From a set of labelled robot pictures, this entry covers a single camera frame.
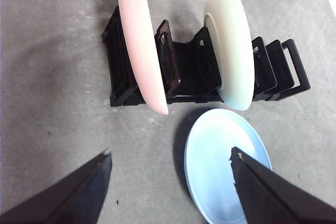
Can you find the pink round plate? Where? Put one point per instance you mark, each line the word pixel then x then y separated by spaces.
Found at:
pixel 137 37

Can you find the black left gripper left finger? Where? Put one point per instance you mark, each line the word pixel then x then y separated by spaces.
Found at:
pixel 73 195

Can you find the blue round plate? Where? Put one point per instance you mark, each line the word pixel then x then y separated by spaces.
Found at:
pixel 210 155

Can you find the pale green round plate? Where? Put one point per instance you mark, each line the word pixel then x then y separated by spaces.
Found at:
pixel 233 45

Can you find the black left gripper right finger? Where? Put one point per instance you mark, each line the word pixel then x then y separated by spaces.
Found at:
pixel 275 197

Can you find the black plastic dish rack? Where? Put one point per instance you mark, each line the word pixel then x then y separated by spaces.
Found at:
pixel 189 72

